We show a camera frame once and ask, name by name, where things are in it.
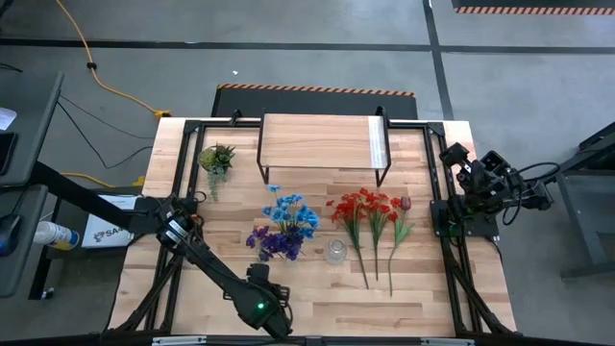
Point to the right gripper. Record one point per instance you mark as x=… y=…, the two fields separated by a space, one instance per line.
x=468 y=175

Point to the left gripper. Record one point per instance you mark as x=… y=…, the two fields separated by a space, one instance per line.
x=276 y=295

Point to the smooth clear glass vase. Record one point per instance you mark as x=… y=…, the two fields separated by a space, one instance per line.
x=290 y=259

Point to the purple artificial flower bunch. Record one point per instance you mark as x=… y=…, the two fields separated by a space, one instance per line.
x=278 y=242

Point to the blue artificial flower bunch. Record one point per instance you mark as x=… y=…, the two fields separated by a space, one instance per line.
x=290 y=214

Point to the dark purple artificial tulip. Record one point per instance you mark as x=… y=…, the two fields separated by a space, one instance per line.
x=406 y=203

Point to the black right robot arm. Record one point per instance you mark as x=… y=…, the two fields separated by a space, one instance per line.
x=499 y=187

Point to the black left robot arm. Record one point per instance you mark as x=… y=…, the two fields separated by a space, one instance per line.
x=211 y=264

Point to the wooden shelf black legs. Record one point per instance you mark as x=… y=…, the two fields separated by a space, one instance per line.
x=317 y=141

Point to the patterned clear glass vase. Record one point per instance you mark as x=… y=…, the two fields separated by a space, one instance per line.
x=336 y=251

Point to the potted artificial succulent plant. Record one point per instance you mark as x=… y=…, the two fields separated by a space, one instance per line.
x=217 y=158

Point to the dark metal side table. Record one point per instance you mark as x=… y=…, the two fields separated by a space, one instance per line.
x=576 y=226

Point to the black mat striped edge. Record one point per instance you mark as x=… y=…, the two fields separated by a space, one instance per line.
x=312 y=103

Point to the white cardboard box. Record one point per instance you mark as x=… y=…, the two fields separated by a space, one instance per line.
x=103 y=233

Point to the black diagonal beam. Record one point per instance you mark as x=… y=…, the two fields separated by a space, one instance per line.
x=81 y=194

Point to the white spray can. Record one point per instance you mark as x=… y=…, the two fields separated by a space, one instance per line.
x=55 y=235

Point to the grey desk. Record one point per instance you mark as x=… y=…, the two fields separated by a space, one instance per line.
x=33 y=130
x=21 y=240

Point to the black computer mouse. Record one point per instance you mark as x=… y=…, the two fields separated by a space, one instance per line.
x=8 y=235

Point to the black smartphone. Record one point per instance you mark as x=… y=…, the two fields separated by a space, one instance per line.
x=6 y=154

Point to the white paper sheet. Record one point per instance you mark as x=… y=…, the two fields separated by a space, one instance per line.
x=6 y=118

